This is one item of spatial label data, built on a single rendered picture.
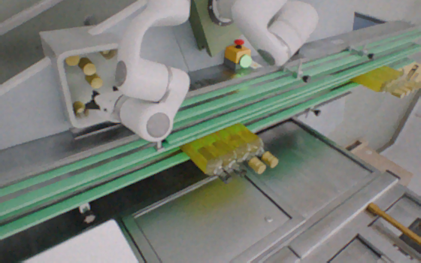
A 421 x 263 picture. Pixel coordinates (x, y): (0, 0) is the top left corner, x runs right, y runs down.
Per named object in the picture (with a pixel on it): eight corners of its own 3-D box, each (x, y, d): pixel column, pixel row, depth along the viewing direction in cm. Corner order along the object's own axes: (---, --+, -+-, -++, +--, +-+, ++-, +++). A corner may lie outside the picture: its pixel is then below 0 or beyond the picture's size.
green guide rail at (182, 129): (156, 131, 97) (169, 144, 92) (156, 128, 96) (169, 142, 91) (410, 42, 188) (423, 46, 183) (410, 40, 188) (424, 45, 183)
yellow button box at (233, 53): (222, 62, 119) (234, 70, 114) (224, 44, 114) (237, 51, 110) (236, 59, 122) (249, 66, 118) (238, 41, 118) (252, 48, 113)
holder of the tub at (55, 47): (68, 129, 93) (76, 143, 88) (46, 41, 77) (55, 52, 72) (121, 113, 102) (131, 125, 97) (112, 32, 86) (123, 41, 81)
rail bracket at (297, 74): (277, 70, 121) (304, 84, 113) (282, 52, 117) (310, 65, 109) (284, 68, 124) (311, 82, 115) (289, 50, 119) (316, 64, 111)
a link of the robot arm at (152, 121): (157, 61, 54) (199, 74, 60) (132, 55, 62) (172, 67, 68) (137, 143, 56) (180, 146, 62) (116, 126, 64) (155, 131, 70)
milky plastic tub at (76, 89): (64, 116, 90) (73, 131, 84) (45, 41, 77) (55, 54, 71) (120, 101, 99) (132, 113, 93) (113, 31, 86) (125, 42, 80)
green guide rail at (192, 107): (155, 111, 93) (169, 125, 88) (155, 108, 92) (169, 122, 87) (415, 31, 184) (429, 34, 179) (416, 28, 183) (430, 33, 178)
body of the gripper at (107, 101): (113, 132, 66) (96, 119, 74) (155, 119, 71) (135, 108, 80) (107, 99, 63) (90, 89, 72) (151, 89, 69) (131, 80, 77)
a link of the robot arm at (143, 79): (174, 12, 67) (165, 107, 65) (119, -13, 59) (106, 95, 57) (198, 0, 61) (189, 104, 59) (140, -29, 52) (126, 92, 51)
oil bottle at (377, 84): (343, 77, 159) (397, 102, 142) (347, 68, 156) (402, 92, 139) (349, 75, 162) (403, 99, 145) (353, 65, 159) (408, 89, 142)
